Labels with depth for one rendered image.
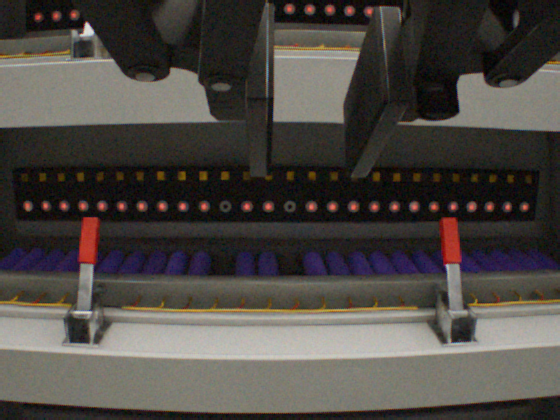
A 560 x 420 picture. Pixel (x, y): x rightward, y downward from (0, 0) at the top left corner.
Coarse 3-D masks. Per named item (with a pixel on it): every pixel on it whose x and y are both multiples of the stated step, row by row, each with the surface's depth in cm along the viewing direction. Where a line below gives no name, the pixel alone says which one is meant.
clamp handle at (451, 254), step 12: (444, 228) 40; (456, 228) 40; (444, 240) 40; (456, 240) 40; (444, 252) 39; (456, 252) 39; (444, 264) 40; (456, 264) 39; (456, 276) 39; (456, 288) 38; (456, 300) 38
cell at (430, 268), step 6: (420, 252) 51; (414, 258) 51; (420, 258) 50; (426, 258) 49; (414, 264) 50; (420, 264) 49; (426, 264) 48; (432, 264) 48; (420, 270) 48; (426, 270) 47; (432, 270) 46; (438, 270) 46
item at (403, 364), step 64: (0, 320) 39; (512, 320) 41; (0, 384) 36; (64, 384) 36; (128, 384) 36; (192, 384) 36; (256, 384) 36; (320, 384) 36; (384, 384) 36; (448, 384) 37; (512, 384) 37
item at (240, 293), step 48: (0, 288) 42; (48, 288) 42; (144, 288) 42; (192, 288) 42; (240, 288) 43; (288, 288) 43; (336, 288) 43; (384, 288) 43; (480, 288) 43; (528, 288) 43
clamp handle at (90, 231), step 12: (84, 228) 39; (96, 228) 39; (84, 240) 39; (96, 240) 39; (84, 252) 38; (96, 252) 39; (84, 264) 38; (96, 264) 39; (84, 276) 38; (84, 288) 38; (84, 300) 37
